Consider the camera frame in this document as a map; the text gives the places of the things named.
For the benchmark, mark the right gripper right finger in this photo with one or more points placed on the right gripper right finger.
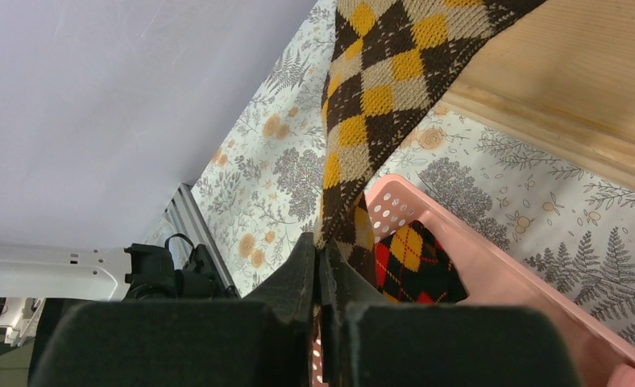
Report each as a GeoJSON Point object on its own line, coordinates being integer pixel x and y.
{"type": "Point", "coordinates": [352, 324]}

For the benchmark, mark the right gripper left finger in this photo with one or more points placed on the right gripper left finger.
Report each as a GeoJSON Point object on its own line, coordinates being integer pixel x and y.
{"type": "Point", "coordinates": [284, 357]}

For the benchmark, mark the black red yellow argyle sock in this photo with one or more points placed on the black red yellow argyle sock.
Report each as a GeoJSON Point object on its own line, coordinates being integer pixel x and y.
{"type": "Point", "coordinates": [412, 266]}

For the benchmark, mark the pink plastic basket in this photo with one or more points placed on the pink plastic basket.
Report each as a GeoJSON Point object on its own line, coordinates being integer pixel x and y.
{"type": "Point", "coordinates": [512, 330]}

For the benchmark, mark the brown argyle sock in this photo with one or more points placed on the brown argyle sock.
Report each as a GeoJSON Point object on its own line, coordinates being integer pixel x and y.
{"type": "Point", "coordinates": [392, 62]}

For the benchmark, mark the wooden hanger stand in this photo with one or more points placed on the wooden hanger stand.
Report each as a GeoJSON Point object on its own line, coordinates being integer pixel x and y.
{"type": "Point", "coordinates": [562, 79]}

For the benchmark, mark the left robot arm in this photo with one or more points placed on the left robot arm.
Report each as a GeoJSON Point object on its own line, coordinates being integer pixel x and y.
{"type": "Point", "coordinates": [31, 276]}

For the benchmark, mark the floral table mat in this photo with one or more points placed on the floral table mat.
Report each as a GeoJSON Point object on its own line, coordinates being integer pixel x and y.
{"type": "Point", "coordinates": [261, 189]}

